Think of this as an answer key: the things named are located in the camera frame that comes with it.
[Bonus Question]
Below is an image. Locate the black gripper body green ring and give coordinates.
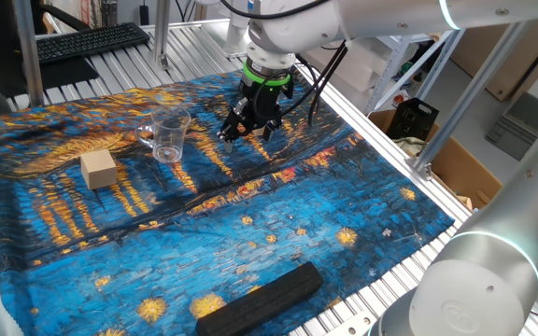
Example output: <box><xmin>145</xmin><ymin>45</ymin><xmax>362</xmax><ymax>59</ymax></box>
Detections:
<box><xmin>238</xmin><ymin>58</ymin><xmax>296</xmax><ymax>126</ymax></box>

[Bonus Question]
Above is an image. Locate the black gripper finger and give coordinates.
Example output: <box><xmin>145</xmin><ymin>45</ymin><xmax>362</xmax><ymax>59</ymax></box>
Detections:
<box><xmin>260</xmin><ymin>119</ymin><xmax>283</xmax><ymax>141</ymax></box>
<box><xmin>217</xmin><ymin>98</ymin><xmax>250</xmax><ymax>154</ymax></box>

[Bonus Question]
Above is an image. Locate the clear plastic cup with handle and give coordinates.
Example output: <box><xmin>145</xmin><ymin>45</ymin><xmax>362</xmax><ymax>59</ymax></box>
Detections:
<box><xmin>134</xmin><ymin>105</ymin><xmax>191</xmax><ymax>164</ymax></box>

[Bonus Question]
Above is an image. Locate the white foam box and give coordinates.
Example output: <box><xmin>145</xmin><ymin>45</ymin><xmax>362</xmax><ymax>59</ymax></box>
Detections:
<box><xmin>302</xmin><ymin>36</ymin><xmax>394</xmax><ymax>94</ymax></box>

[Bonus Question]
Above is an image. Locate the starry night painted cloth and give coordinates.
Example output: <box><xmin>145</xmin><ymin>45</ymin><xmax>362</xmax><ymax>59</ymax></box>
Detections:
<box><xmin>0</xmin><ymin>69</ymin><xmax>457</xmax><ymax>336</ymax></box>

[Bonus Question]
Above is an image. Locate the olive cloth bundle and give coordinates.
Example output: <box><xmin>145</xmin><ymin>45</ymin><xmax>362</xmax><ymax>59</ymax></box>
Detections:
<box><xmin>392</xmin><ymin>134</ymin><xmax>429</xmax><ymax>158</ymax></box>

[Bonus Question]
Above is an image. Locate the black plastic crate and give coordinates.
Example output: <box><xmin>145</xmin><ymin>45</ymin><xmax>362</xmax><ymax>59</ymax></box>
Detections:
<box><xmin>387</xmin><ymin>96</ymin><xmax>441</xmax><ymax>141</ymax></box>

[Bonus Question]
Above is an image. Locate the black computer keyboard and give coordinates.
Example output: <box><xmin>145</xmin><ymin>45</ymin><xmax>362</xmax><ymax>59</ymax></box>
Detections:
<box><xmin>35</xmin><ymin>21</ymin><xmax>151</xmax><ymax>65</ymax></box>

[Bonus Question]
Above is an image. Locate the black foam block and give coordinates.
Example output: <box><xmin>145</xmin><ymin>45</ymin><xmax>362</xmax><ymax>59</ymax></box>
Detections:
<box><xmin>195</xmin><ymin>260</ymin><xmax>325</xmax><ymax>336</ymax></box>

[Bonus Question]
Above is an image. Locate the open brown cardboard box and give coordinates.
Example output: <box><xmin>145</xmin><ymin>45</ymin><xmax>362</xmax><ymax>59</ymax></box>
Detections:
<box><xmin>369</xmin><ymin>108</ymin><xmax>503</xmax><ymax>211</ymax></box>

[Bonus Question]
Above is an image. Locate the brown cardboard panel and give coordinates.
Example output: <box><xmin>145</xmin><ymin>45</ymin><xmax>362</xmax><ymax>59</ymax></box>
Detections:
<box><xmin>450</xmin><ymin>16</ymin><xmax>538</xmax><ymax>103</ymax></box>

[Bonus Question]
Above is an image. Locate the grey plastic bin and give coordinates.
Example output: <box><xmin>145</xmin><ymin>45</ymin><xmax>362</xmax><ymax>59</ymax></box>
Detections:
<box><xmin>485</xmin><ymin>91</ymin><xmax>538</xmax><ymax>161</ymax></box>

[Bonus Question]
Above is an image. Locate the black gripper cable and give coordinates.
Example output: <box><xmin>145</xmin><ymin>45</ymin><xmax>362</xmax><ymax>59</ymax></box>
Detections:
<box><xmin>251</xmin><ymin>40</ymin><xmax>349</xmax><ymax>128</ymax></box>

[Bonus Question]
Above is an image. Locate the black camera cable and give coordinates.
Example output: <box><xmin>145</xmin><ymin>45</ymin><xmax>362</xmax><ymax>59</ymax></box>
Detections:
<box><xmin>219</xmin><ymin>0</ymin><xmax>333</xmax><ymax>21</ymax></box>

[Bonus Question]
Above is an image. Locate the aluminium frame post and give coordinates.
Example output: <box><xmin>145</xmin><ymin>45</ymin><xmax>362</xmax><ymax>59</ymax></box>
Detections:
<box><xmin>11</xmin><ymin>0</ymin><xmax>46</xmax><ymax>107</ymax></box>
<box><xmin>411</xmin><ymin>21</ymin><xmax>531</xmax><ymax>181</ymax></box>
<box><xmin>153</xmin><ymin>0</ymin><xmax>172</xmax><ymax>71</ymax></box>

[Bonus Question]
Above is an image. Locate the white metal shelf frame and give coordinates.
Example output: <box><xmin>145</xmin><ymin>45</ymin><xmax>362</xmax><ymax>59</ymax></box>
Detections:
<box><xmin>364</xmin><ymin>30</ymin><xmax>466</xmax><ymax>116</ymax></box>

